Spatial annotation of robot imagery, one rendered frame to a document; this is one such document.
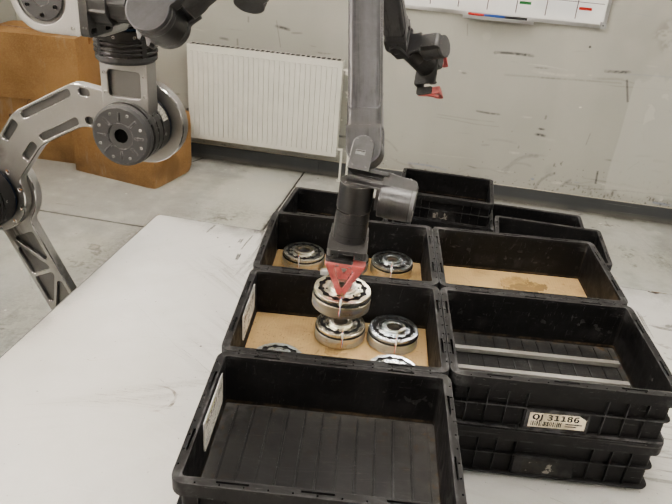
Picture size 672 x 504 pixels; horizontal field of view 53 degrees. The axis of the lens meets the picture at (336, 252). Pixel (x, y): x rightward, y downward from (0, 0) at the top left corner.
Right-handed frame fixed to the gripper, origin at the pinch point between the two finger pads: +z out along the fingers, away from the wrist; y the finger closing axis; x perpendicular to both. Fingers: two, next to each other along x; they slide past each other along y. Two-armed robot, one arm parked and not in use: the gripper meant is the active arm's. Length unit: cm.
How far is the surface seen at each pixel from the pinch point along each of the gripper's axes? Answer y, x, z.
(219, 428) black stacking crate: -17.2, 16.8, 21.5
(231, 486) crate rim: -38.3, 10.7, 10.6
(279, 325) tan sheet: 14.9, 11.6, 21.6
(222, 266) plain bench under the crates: 60, 33, 37
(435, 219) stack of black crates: 154, -36, 55
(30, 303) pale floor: 132, 131, 113
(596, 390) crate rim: -8.5, -45.4, 8.4
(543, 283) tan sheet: 45, -50, 19
